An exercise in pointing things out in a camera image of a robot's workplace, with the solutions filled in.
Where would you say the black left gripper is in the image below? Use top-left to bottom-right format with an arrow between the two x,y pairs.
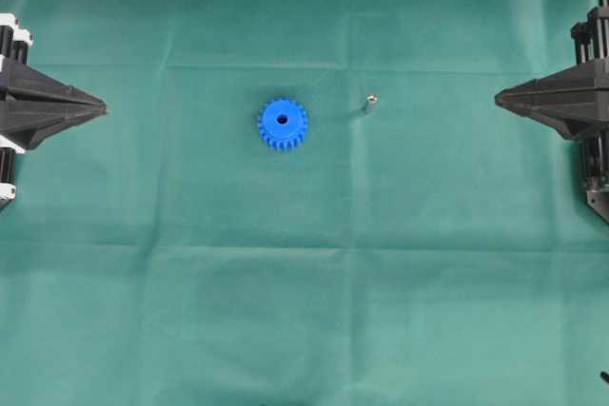
0,12 -> 108,211

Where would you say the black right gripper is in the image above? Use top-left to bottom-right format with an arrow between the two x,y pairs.
494,6 -> 608,221

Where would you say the green table cloth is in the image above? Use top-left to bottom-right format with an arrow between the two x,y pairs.
1,0 -> 608,405

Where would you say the small silver metal shaft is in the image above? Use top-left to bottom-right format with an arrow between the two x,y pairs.
363,94 -> 378,115

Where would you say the blue plastic gear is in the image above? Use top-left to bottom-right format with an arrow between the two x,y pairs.
257,98 -> 308,152

